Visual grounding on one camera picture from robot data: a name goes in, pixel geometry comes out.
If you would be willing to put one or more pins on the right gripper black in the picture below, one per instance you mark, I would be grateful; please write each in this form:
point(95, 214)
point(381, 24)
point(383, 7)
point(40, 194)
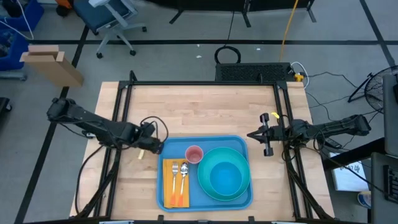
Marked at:
point(276, 133)

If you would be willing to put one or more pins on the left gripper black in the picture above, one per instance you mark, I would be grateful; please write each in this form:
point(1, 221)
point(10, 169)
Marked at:
point(147, 137)

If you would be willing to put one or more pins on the pink plastic cup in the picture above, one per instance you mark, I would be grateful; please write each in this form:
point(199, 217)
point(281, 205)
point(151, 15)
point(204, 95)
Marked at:
point(194, 154)

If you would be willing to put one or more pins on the orange cloth napkin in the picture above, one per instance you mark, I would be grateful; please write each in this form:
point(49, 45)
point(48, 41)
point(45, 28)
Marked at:
point(166, 186)

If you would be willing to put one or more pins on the blue plastic bowl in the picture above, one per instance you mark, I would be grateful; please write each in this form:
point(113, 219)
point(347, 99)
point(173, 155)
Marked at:
point(225, 179)

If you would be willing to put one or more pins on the teal plastic plate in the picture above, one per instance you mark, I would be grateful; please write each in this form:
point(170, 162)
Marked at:
point(205, 171)

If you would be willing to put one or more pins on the blue plastic tray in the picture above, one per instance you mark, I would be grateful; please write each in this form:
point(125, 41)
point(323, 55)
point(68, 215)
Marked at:
point(194, 193)

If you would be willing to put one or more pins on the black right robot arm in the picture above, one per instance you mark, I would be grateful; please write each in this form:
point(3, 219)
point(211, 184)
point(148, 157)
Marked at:
point(335, 127)

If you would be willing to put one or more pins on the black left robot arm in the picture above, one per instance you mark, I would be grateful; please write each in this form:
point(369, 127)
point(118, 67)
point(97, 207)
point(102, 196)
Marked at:
point(93, 124)

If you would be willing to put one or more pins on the yellow tape tag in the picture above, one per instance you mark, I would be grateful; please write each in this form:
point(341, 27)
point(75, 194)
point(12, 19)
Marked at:
point(275, 115)

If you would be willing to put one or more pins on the black mesh computer case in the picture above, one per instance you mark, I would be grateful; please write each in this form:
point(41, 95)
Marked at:
point(248, 72)

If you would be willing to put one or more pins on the yellow power plug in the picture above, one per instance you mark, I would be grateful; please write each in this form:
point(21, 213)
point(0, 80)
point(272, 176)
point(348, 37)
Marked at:
point(299, 77)

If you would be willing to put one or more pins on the white paper box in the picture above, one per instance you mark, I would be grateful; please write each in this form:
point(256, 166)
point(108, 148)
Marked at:
point(348, 177)

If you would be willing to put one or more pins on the brown cardboard box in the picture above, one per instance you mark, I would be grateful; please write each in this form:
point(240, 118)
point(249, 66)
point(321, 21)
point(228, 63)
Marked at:
point(56, 70)

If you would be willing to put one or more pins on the black standing fan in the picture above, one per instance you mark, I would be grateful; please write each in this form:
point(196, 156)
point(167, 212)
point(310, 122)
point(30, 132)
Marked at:
point(374, 90)

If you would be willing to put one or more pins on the dark grey cabinet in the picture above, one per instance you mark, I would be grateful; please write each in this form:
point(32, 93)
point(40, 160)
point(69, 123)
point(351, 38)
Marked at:
point(381, 186)

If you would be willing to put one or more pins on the black backdrop curtain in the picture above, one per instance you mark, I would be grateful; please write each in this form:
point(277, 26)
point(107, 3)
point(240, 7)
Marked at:
point(217, 3)

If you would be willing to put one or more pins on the blue plastic bin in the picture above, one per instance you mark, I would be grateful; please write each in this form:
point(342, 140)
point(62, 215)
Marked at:
point(29, 15)
point(12, 53)

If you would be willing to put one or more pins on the black aluminium table frame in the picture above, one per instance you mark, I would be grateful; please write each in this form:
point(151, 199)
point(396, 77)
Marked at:
point(202, 83)

